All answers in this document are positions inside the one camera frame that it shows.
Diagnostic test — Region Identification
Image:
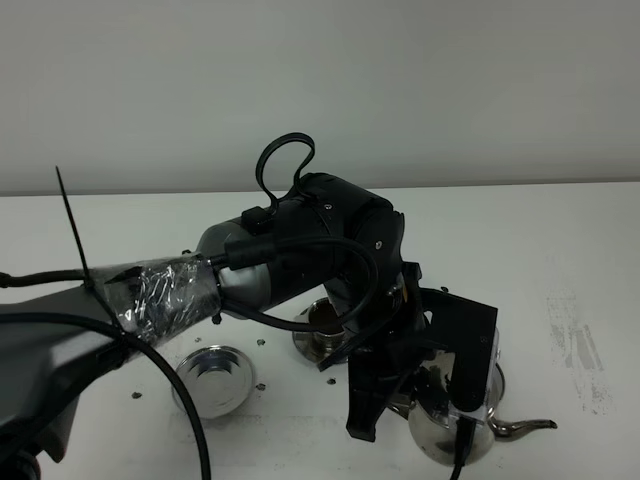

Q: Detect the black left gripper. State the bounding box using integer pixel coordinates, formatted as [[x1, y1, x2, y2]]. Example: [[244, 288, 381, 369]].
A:
[[318, 262, 486, 442]]

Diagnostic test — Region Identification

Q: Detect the stainless steel teapot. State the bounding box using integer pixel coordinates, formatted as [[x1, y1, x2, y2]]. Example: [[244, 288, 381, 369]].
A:
[[387, 351, 558, 466]]

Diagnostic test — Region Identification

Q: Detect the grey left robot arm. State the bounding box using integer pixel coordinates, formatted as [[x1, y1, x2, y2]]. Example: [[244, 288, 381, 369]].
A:
[[1, 174, 497, 477]]

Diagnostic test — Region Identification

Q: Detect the steel teapot saucer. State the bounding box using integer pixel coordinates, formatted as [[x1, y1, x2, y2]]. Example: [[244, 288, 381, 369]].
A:
[[176, 345, 255, 420]]

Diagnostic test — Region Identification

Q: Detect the left steel teacup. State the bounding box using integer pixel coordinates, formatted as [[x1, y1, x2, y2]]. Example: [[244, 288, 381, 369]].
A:
[[295, 297, 344, 335]]

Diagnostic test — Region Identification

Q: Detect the left steel cup saucer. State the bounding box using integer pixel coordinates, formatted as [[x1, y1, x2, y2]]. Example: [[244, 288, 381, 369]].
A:
[[291, 309, 351, 364]]

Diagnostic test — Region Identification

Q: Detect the steel cup saucer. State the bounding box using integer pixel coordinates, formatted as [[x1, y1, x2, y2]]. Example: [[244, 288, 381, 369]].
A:
[[291, 309, 351, 364], [491, 364, 506, 404]]

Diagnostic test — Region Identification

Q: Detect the right steel cup saucer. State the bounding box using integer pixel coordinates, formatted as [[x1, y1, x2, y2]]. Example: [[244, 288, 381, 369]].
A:
[[491, 364, 506, 404]]

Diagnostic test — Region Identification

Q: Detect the black zip tie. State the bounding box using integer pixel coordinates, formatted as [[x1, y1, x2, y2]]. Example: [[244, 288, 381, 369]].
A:
[[55, 166, 124, 334]]

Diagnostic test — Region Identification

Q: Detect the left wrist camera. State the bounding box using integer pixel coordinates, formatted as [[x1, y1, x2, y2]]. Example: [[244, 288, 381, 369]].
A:
[[448, 304, 497, 424]]

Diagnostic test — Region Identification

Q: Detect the thin black looped cable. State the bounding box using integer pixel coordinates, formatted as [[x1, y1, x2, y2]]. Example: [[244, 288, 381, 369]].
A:
[[254, 131, 317, 211]]

